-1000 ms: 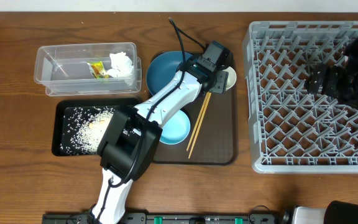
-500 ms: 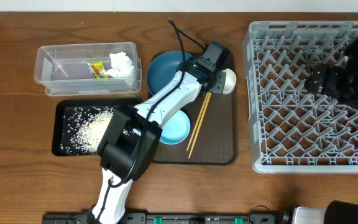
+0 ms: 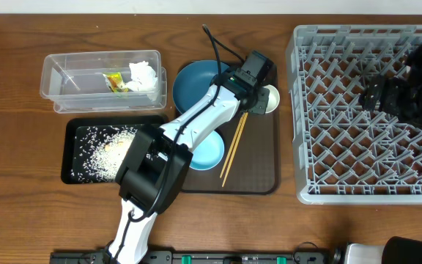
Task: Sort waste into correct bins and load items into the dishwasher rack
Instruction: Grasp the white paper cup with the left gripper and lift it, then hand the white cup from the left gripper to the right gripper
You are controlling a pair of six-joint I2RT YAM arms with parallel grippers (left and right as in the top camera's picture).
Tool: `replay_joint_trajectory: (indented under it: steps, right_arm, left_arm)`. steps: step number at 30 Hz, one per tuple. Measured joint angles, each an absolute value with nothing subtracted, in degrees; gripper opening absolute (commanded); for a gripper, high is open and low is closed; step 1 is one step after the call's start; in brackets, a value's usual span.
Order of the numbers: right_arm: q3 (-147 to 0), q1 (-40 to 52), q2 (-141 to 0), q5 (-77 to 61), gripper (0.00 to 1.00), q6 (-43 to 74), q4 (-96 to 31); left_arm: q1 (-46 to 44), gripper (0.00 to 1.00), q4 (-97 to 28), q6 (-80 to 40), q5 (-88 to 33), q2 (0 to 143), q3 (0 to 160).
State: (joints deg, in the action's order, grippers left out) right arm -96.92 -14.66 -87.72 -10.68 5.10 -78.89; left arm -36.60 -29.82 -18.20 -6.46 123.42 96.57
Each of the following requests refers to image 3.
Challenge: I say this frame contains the white paper cup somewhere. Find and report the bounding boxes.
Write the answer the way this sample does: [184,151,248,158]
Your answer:
[264,84,280,114]

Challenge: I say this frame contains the dark blue plate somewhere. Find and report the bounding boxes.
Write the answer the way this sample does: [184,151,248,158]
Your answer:
[172,60,218,114]

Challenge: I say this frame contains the light blue bowl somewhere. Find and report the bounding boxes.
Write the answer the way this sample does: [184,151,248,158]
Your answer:
[190,131,225,171]

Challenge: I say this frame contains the white napkin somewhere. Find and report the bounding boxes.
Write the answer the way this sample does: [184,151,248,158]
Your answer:
[126,61,158,92]

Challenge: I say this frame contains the yellow orange snack wrapper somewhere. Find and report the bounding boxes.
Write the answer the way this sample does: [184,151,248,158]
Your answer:
[103,73,129,93]

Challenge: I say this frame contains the leftover rice pile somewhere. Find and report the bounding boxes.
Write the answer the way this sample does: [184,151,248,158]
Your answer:
[70,125,138,183]

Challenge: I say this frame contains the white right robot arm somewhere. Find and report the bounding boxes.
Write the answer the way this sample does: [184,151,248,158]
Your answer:
[330,77,422,263]

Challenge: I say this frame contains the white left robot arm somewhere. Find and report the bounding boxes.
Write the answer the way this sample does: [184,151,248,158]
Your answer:
[104,69,266,263]

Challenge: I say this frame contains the grey dishwasher rack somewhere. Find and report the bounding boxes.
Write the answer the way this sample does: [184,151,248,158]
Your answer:
[285,25,422,205]

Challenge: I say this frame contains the black food waste tray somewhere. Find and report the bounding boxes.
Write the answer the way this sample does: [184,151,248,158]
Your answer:
[61,115,166,184]

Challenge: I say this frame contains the clear plastic waste bin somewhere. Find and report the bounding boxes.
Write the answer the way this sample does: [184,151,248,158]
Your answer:
[40,50,167,113]

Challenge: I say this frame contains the brown serving tray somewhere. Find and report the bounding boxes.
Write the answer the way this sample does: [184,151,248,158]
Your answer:
[169,61,281,196]

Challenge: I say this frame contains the black rail at table edge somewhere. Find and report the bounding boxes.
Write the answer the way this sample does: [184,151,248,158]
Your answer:
[49,251,329,264]

